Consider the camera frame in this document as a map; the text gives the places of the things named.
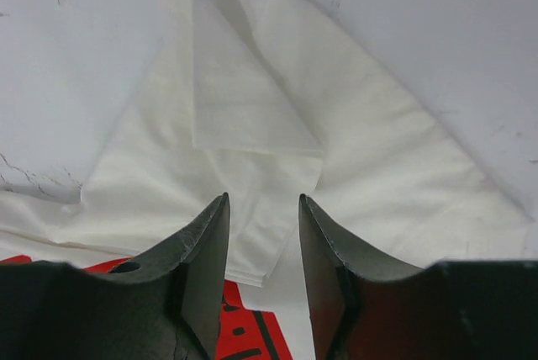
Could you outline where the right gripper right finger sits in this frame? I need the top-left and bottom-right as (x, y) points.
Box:
(298, 196), (537, 359)

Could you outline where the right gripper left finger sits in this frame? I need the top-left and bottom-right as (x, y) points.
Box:
(1, 194), (229, 359)

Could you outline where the white Coca-Cola t-shirt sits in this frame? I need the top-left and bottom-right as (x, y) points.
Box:
(1, 0), (537, 359)

